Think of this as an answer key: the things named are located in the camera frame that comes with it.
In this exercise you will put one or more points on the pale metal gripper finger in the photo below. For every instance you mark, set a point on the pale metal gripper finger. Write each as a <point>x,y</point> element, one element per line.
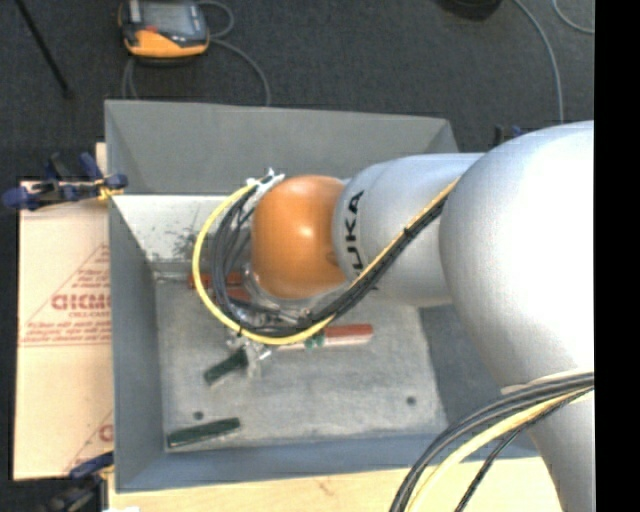
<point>239,343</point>
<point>258,361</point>

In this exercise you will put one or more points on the dark green block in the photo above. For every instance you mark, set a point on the dark green block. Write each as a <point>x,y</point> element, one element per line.
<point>202,432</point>
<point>224,367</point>

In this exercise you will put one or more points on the red-brown flat block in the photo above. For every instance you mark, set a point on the red-brown flat block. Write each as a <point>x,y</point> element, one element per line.
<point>347,334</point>
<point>234,280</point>

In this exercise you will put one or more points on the grey metal bin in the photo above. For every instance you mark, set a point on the grey metal bin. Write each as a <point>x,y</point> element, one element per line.
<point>325,400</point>

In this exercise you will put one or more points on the brown cardboard board red print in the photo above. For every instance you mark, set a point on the brown cardboard board red print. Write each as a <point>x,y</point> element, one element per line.
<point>60,350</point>

